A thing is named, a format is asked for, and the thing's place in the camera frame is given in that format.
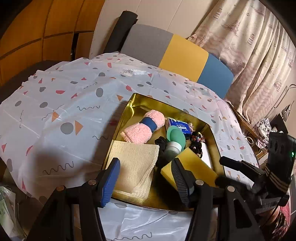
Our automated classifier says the yellow sponge block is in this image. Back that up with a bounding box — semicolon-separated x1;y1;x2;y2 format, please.
161;148;218;190

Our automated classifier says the black folded cloth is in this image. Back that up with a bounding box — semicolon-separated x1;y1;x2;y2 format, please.
154;136;169;169

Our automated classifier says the white sponge block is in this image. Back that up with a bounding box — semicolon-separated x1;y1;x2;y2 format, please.
201;142;213;169

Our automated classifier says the beige folded cloth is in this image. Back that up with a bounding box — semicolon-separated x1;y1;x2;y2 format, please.
107;141;159;203

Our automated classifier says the gold rectangular tray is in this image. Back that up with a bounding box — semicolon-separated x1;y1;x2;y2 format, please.
112;93;225;211

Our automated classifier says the black beaded hair piece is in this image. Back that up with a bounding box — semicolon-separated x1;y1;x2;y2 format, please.
189;131;205;158

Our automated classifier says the blue tissue pack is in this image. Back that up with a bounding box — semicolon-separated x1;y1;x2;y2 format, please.
165;118;192;135

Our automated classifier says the pink rolled towel blue band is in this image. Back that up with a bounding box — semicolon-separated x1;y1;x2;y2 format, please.
120;110;165;144

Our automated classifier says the floral clothes pile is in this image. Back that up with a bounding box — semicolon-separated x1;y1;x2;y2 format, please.
254;118;278;149

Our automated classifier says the wooden side table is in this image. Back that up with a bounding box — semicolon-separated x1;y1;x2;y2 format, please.
227;102;267;160

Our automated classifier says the patterned plastic tablecloth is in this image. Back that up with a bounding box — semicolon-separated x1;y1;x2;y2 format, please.
0;52;260;241

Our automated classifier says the grey yellow blue chair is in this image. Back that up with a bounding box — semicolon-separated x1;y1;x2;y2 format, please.
104;11;234;98

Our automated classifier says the beige patterned curtain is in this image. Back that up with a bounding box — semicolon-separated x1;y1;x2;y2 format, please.
188;1;295;125

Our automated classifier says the wooden wardrobe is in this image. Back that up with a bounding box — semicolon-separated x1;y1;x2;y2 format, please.
1;1;104;85

